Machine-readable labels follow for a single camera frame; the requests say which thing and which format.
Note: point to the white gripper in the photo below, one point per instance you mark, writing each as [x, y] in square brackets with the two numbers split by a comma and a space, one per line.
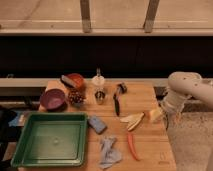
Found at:
[155, 114]

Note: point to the blue sponge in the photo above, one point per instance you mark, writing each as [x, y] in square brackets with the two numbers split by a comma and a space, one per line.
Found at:
[97, 124]

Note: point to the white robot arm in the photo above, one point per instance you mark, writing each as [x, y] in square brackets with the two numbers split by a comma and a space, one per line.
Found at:
[187, 109]

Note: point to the green plastic tray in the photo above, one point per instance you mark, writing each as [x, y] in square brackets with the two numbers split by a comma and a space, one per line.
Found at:
[52, 140]

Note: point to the orange carrot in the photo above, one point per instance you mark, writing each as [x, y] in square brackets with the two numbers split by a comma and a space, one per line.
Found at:
[131, 146]

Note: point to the small metal cup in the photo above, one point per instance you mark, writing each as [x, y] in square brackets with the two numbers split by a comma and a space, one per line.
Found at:
[100, 96]

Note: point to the crumpled blue-grey cloth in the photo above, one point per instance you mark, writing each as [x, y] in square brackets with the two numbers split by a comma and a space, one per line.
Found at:
[109, 155]

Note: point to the orange bowl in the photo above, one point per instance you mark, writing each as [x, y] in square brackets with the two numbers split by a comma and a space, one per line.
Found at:
[77, 79]

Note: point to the grey brush in bowl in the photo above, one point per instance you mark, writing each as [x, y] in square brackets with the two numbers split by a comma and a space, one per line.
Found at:
[68, 81]

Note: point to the purple bowl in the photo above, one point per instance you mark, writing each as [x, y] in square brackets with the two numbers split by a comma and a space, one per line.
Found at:
[52, 99]

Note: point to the black bag at left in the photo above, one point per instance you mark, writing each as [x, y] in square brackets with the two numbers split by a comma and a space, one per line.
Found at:
[7, 134]

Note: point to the black handled knife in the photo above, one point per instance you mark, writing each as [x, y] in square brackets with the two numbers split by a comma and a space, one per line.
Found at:
[121, 89]

